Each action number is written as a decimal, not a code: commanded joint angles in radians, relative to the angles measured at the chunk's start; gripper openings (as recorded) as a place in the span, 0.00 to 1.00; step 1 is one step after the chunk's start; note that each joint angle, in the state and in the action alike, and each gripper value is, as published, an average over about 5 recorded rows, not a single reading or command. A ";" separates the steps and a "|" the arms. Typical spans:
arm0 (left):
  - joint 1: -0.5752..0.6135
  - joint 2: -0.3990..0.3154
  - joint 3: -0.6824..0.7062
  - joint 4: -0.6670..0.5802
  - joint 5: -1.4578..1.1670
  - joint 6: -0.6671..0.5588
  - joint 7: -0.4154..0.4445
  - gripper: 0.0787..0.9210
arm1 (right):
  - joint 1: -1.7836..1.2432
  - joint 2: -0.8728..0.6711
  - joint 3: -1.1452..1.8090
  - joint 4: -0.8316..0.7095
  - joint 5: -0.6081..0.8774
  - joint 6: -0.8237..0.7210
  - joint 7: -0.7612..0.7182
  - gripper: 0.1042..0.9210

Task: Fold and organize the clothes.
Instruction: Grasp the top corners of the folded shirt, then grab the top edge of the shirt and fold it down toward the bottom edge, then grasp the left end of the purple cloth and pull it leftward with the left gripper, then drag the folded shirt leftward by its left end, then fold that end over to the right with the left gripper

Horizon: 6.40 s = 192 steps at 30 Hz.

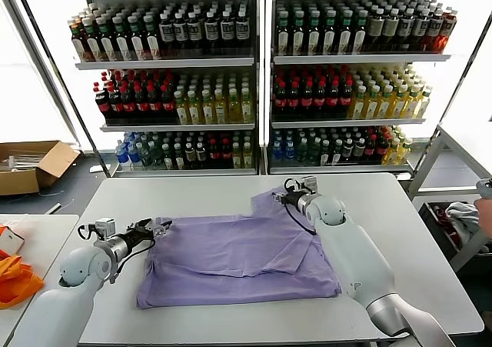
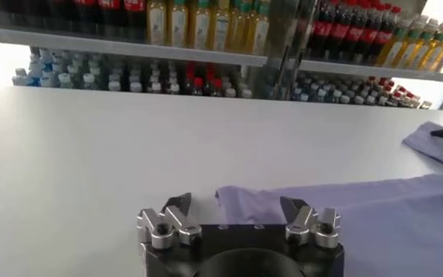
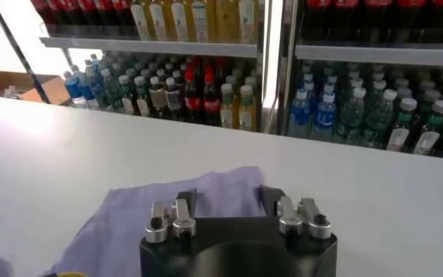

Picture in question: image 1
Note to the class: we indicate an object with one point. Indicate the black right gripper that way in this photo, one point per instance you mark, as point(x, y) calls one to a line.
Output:
point(293, 200)

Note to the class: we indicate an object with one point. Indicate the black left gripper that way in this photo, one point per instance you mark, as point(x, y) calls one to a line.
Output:
point(140, 236)

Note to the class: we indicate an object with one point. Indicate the purple printed t-shirt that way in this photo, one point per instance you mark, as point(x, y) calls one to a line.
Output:
point(230, 254)

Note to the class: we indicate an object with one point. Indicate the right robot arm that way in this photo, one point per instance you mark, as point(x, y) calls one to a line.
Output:
point(353, 254)

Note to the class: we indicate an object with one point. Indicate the person forearm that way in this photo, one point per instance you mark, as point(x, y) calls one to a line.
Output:
point(485, 212)

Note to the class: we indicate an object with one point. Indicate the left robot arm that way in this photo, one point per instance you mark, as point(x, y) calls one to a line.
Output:
point(80, 266)

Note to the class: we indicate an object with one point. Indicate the blue water bottle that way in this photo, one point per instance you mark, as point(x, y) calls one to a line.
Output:
point(134, 156)
point(122, 156)
point(277, 154)
point(289, 154)

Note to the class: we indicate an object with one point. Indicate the yellow juice bottle white cap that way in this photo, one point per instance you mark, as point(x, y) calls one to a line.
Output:
point(393, 152)
point(412, 106)
point(423, 106)
point(385, 106)
point(372, 106)
point(208, 112)
point(404, 152)
point(194, 112)
point(234, 112)
point(248, 112)
point(399, 106)
point(181, 112)
point(248, 158)
point(358, 106)
point(237, 158)
point(221, 112)

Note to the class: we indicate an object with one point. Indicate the green soda bottle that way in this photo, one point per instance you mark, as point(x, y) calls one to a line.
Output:
point(147, 156)
point(157, 156)
point(303, 152)
point(315, 152)

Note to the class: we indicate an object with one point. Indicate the green tea bottle white label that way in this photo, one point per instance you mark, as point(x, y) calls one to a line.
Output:
point(337, 154)
point(325, 154)
point(179, 158)
point(167, 158)

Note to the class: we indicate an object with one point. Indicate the cola bottle red cap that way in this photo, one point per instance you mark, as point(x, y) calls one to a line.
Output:
point(382, 151)
point(103, 106)
point(226, 155)
point(320, 102)
point(346, 102)
point(214, 155)
point(155, 106)
point(116, 106)
point(281, 102)
point(370, 151)
point(142, 106)
point(307, 102)
point(168, 106)
point(129, 106)
point(333, 102)
point(294, 102)

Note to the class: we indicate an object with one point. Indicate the small white floor object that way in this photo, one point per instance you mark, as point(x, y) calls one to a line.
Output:
point(97, 169)

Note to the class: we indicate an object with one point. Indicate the dark drink bottle grey label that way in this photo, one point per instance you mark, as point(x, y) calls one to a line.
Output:
point(167, 33)
point(242, 31)
point(190, 155)
point(181, 31)
point(360, 151)
point(227, 31)
point(421, 29)
point(348, 151)
point(201, 155)
point(406, 29)
point(195, 31)
point(435, 29)
point(211, 31)

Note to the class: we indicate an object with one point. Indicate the short grey rod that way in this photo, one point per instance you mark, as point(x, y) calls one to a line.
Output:
point(54, 208)

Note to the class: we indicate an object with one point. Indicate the vertical white light strip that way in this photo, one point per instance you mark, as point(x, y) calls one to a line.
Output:
point(263, 93)

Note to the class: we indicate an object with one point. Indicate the open cardboard box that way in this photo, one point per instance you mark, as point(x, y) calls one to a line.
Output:
point(54, 162)

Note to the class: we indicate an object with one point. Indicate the white and orange box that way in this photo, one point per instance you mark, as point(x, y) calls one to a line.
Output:
point(9, 243)

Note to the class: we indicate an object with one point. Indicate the orange cloth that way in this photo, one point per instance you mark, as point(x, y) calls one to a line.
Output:
point(19, 281)

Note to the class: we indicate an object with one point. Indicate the white sticks bundle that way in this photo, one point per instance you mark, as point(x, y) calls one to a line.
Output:
point(23, 162)

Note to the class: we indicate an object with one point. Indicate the black storage bin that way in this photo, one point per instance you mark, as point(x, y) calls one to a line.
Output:
point(428, 214)

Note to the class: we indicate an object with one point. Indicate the grey metal rack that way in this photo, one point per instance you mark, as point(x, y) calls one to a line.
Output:
point(428, 162)

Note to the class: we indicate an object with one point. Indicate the dark tea bottle green cap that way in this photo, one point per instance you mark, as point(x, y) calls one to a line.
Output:
point(139, 47)
point(298, 39)
point(329, 39)
point(360, 39)
point(314, 39)
point(283, 39)
point(344, 39)
point(153, 47)
point(123, 47)
point(93, 47)
point(107, 47)

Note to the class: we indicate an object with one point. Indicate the grey metal shelf unit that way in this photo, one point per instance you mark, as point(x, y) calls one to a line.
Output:
point(361, 59)
point(165, 63)

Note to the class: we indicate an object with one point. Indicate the red garment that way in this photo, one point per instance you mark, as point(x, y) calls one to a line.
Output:
point(446, 224)

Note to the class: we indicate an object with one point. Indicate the white grey garment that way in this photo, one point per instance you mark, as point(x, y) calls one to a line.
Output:
point(463, 218)

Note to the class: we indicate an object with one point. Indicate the dark bottle beige label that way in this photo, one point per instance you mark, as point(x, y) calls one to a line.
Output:
point(391, 29)
point(375, 29)

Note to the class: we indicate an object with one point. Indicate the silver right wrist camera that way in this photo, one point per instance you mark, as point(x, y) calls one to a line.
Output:
point(309, 185)

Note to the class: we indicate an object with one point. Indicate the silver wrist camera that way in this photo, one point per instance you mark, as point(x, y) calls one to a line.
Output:
point(309, 185)
point(104, 227)

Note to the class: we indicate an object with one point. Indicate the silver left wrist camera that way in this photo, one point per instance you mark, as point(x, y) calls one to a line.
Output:
point(104, 227)

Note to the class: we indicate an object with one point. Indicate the dark diagonal frame pole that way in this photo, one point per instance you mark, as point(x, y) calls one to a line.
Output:
point(96, 151)
point(453, 93)

